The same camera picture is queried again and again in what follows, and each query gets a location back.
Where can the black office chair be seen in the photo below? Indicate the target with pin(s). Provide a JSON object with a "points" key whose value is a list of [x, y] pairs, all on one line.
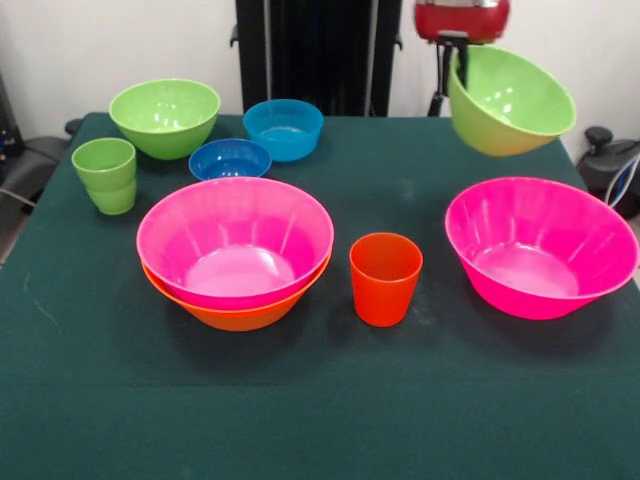
{"points": [[35, 165], [600, 170]]}

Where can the orange plastic bowl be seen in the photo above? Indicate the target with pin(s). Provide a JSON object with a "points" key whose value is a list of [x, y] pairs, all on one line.
{"points": [[240, 317]]}

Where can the green plastic cup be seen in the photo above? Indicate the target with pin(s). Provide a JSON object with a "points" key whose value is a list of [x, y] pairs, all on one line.
{"points": [[102, 175]]}

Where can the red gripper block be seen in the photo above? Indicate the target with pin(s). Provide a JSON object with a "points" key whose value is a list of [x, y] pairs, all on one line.
{"points": [[462, 20]]}

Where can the pink plastic bowl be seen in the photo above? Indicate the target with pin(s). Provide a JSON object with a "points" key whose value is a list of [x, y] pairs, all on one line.
{"points": [[540, 240], [235, 240]]}

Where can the dark blue plastic bowl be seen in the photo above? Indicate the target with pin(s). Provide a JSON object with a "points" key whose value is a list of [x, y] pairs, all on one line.
{"points": [[227, 160]]}

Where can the red plastic cup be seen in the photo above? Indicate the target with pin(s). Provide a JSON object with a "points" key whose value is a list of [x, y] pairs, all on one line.
{"points": [[385, 295]]}

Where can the light blue plastic bowl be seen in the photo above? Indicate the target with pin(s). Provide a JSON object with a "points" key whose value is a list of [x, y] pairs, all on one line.
{"points": [[282, 125]]}

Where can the green plastic bowl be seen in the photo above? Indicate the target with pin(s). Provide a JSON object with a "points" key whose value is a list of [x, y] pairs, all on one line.
{"points": [[165, 110], [505, 95]]}

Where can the dark green tablecloth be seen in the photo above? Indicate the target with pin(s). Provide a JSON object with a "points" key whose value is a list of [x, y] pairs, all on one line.
{"points": [[320, 400]]}

